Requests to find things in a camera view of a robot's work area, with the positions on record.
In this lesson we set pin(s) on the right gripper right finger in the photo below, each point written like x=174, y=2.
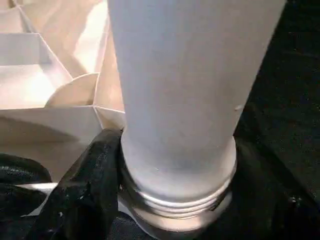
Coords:
x=265, y=205

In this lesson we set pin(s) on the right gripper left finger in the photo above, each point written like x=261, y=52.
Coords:
x=92, y=190

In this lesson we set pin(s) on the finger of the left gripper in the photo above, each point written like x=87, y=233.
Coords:
x=20, y=201
x=22, y=171

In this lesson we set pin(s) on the white plastic table top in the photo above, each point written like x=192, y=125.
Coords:
x=37, y=87

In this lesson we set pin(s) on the white plastic table leg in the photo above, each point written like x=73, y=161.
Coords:
x=180, y=87

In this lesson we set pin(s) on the black plastic mat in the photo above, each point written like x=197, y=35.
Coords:
x=287, y=87

